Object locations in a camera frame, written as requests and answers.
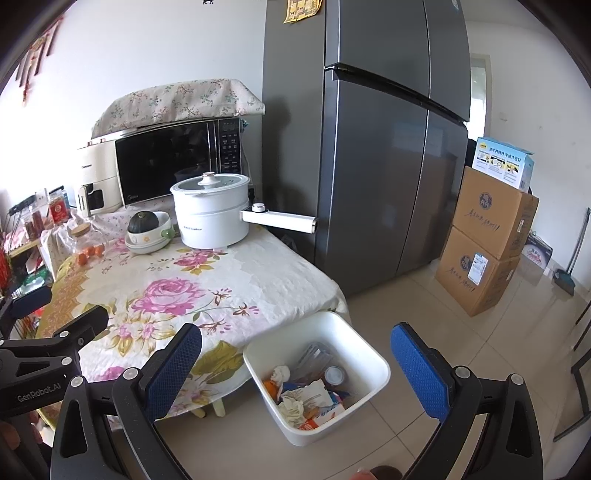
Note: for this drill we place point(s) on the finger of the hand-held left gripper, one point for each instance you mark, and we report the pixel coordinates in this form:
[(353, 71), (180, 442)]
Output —
[(32, 300), (90, 323)]

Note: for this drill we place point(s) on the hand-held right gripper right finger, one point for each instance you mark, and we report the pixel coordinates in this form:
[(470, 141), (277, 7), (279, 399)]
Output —
[(418, 374)]

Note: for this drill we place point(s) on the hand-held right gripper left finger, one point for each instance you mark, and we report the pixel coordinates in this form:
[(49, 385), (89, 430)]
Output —
[(175, 369)]

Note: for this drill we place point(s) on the white plastic trash bin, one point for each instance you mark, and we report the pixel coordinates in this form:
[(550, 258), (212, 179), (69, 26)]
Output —
[(355, 337)]

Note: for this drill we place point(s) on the clear plastic water bottle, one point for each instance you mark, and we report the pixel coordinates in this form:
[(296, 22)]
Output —
[(314, 357)]

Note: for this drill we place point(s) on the white tissue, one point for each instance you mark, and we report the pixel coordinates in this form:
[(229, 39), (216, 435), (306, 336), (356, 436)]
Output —
[(280, 374)]

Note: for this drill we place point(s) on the person's left hand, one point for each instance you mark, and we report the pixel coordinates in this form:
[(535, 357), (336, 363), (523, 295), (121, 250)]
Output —
[(23, 436)]

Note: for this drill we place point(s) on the person's right hand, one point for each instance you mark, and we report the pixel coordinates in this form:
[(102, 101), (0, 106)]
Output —
[(378, 474)]

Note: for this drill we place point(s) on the wooden shelf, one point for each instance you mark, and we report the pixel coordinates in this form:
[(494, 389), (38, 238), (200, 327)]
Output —
[(23, 249)]

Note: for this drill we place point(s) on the glass jar red contents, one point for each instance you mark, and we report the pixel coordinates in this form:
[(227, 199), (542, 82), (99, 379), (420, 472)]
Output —
[(33, 226)]

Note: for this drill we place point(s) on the glass jar wooden lid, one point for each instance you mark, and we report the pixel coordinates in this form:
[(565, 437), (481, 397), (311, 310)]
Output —
[(85, 240)]

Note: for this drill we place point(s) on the black power strip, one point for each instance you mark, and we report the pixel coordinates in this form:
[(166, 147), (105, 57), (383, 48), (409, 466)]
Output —
[(23, 205)]

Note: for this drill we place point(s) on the white plate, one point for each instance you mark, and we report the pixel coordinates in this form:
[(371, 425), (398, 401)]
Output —
[(152, 250)]

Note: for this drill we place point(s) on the brown cardboard box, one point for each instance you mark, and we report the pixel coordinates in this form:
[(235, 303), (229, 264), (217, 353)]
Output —
[(475, 277), (489, 212)]

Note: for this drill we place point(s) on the dark green pumpkin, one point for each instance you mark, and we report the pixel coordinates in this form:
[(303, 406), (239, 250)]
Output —
[(143, 223)]

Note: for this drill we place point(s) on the large-flower printed tablecloth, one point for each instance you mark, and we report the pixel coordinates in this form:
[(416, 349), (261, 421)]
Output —
[(258, 277)]

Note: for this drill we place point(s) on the white electric cooking pot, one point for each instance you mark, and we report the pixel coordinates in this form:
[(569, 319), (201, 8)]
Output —
[(207, 226)]

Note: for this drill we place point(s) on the white air fryer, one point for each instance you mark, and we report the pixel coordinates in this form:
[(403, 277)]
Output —
[(97, 166)]

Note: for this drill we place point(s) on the small white blue box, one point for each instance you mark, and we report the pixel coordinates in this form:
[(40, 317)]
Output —
[(538, 254)]

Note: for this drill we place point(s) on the dustpan with broom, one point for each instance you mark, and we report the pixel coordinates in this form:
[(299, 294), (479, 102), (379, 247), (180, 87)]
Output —
[(564, 281)]

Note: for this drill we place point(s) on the black microwave oven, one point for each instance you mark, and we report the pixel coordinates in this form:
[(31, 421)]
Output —
[(161, 161)]

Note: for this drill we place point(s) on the glass pot lid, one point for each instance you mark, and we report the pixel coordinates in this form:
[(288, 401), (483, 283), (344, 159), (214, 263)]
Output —
[(226, 181)]

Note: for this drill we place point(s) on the grey refrigerator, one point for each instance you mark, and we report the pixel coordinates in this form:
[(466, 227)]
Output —
[(369, 161)]

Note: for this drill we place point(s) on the blue and white box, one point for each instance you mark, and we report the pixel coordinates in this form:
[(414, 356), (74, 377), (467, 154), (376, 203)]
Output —
[(503, 164)]

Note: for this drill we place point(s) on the floral microwave cover cloth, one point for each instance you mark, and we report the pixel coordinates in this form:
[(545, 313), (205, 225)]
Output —
[(175, 101)]

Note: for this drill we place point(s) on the yellow paper note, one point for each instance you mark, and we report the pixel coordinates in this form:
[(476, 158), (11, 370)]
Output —
[(302, 9)]

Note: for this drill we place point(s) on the red wall ornament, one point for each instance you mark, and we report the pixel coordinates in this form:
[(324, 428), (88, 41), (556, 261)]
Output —
[(41, 50)]

